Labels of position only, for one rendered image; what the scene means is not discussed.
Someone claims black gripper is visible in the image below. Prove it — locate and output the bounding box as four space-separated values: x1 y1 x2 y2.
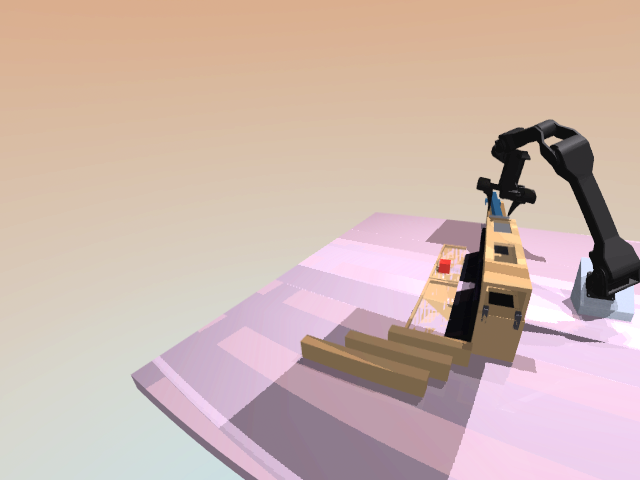
476 167 536 217

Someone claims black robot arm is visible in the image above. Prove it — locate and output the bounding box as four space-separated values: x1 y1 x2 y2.
491 119 640 301

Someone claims red cube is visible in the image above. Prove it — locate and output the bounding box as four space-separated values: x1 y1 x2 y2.
438 259 451 274

